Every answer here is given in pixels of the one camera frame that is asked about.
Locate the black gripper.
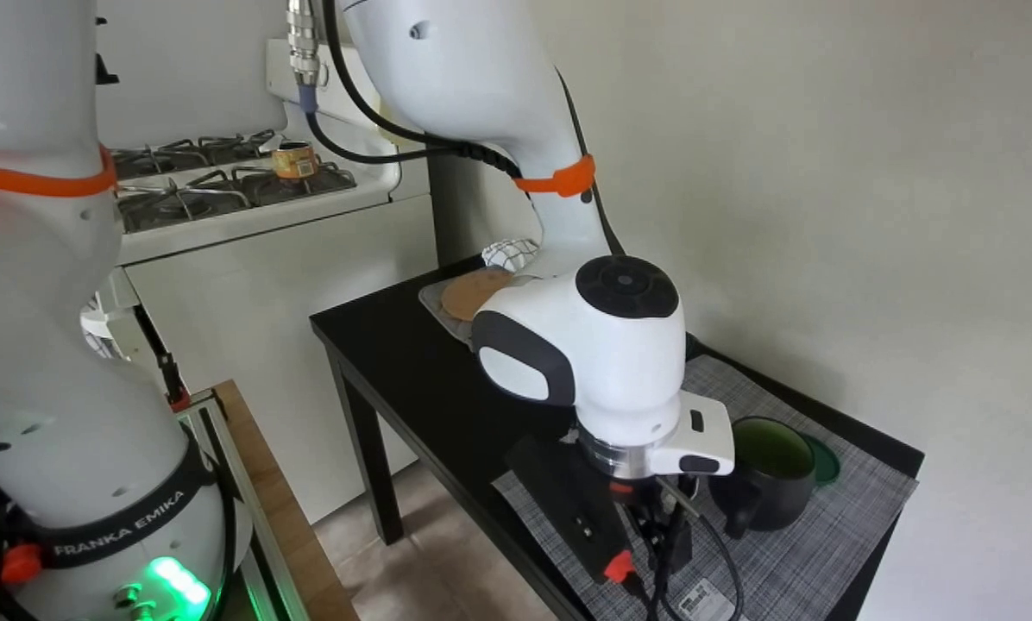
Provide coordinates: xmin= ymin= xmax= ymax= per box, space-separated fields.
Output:
xmin=622 ymin=470 xmax=714 ymax=613

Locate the black cup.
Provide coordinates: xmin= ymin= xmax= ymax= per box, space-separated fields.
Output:
xmin=726 ymin=415 xmax=826 ymax=538

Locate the white paper label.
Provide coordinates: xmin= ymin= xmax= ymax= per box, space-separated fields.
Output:
xmin=678 ymin=578 xmax=739 ymax=621

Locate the grey woven placemat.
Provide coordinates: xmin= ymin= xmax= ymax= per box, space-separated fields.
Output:
xmin=489 ymin=351 xmax=922 ymax=621

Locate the green round coaster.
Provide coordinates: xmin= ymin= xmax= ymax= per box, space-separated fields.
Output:
xmin=804 ymin=432 xmax=847 ymax=491

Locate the black table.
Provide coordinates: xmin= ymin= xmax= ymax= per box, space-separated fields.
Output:
xmin=307 ymin=254 xmax=930 ymax=621

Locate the clear drinking glass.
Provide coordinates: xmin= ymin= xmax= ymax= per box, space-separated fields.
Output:
xmin=479 ymin=234 xmax=546 ymax=279

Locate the wooden board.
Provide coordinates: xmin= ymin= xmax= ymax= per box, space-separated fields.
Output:
xmin=206 ymin=378 xmax=364 ymax=621

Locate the white stove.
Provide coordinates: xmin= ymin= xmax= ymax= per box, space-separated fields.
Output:
xmin=98 ymin=32 xmax=445 ymax=529

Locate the small brown round object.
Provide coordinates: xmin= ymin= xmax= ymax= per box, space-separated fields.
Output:
xmin=273 ymin=141 xmax=322 ymax=185

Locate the red knob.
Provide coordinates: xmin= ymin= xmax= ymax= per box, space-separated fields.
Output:
xmin=0 ymin=541 xmax=48 ymax=590

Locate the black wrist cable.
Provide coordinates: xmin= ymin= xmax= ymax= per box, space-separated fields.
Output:
xmin=643 ymin=479 xmax=749 ymax=621

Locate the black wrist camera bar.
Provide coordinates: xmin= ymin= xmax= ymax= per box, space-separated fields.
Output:
xmin=505 ymin=432 xmax=645 ymax=585

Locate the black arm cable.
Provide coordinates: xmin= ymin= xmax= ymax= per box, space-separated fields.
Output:
xmin=301 ymin=0 xmax=633 ymax=261

